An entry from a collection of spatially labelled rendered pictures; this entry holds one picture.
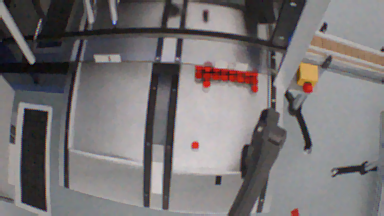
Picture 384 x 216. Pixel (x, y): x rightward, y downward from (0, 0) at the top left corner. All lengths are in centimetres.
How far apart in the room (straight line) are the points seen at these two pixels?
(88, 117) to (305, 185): 129
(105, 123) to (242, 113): 39
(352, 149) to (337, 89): 38
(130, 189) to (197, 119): 29
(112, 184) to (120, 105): 25
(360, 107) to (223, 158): 137
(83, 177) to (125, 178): 15
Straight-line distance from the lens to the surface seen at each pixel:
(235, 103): 154
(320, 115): 254
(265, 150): 121
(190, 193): 148
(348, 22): 288
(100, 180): 151
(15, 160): 170
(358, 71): 167
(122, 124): 152
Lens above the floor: 236
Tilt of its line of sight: 75 degrees down
